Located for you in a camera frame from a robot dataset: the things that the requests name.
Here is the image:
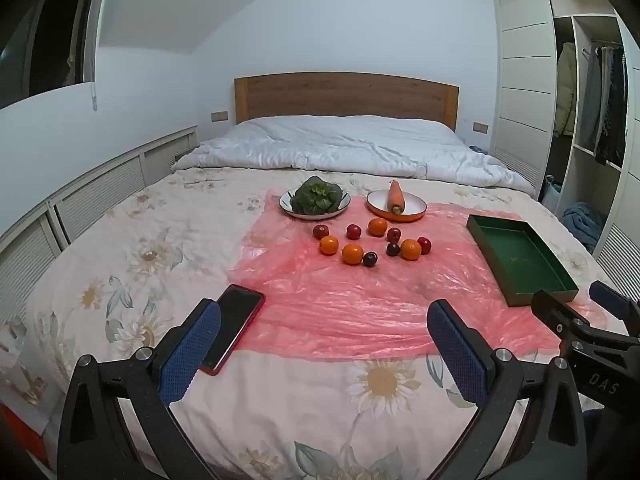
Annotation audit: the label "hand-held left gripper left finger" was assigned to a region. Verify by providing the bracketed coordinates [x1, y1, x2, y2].
[56, 298, 223, 480]

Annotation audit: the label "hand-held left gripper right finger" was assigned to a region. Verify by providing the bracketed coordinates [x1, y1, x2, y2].
[426, 299, 586, 480]

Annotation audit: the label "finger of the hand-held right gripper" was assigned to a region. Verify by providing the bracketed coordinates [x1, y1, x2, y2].
[589, 281, 640, 333]
[531, 288, 591, 341]

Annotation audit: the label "green tray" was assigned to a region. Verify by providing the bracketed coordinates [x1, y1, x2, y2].
[466, 213, 580, 308]

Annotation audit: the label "smartphone with red case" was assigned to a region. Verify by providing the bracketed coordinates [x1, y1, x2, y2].
[199, 284, 266, 376]

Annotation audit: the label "blue towel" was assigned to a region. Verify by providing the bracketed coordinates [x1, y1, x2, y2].
[562, 201, 603, 248]

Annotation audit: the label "white bag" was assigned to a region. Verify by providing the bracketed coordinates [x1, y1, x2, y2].
[542, 175, 563, 216]

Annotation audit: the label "pink plastic sheet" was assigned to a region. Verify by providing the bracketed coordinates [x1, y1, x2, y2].
[227, 187, 566, 361]

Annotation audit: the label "orange rimmed plate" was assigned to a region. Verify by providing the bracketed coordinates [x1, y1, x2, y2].
[366, 189, 428, 223]

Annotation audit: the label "carrot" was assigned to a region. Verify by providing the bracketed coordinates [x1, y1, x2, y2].
[387, 180, 406, 216]

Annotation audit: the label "white plate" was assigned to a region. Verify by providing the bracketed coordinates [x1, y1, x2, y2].
[279, 187, 352, 220]

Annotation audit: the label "dark hanging clothes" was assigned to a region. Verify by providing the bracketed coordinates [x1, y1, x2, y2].
[582, 45, 631, 166]

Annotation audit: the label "green leafy vegetable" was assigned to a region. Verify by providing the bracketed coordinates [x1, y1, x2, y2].
[290, 176, 345, 214]

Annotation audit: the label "light hanging jacket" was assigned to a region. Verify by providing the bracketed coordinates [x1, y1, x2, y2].
[554, 42, 578, 136]

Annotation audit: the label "white duvet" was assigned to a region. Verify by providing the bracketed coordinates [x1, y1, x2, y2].
[170, 115, 536, 196]

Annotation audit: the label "white wardrobe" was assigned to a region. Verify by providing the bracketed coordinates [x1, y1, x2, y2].
[492, 0, 640, 261]

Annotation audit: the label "wooden headboard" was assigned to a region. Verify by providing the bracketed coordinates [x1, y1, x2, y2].
[234, 74, 460, 132]

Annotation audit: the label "dark window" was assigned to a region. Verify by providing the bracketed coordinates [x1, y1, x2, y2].
[0, 0, 101, 108]

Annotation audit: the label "low white wall cabinet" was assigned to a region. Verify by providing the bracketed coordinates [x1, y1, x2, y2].
[0, 127, 198, 291]

